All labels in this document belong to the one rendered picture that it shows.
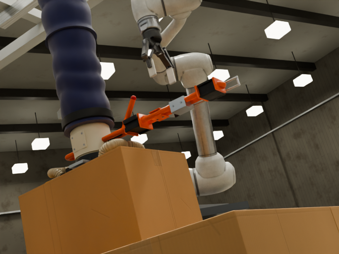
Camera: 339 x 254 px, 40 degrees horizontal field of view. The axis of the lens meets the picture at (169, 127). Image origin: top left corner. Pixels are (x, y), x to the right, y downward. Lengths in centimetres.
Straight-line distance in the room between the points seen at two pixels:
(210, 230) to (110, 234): 91
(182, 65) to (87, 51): 55
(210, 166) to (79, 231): 92
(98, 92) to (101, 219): 59
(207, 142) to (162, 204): 81
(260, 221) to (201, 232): 11
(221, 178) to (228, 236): 170
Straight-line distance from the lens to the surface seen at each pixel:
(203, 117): 243
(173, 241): 81
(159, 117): 179
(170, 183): 178
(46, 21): 221
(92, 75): 203
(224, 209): 235
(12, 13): 466
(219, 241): 77
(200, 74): 241
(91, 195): 172
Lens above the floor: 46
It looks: 18 degrees up
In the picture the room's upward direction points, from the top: 15 degrees counter-clockwise
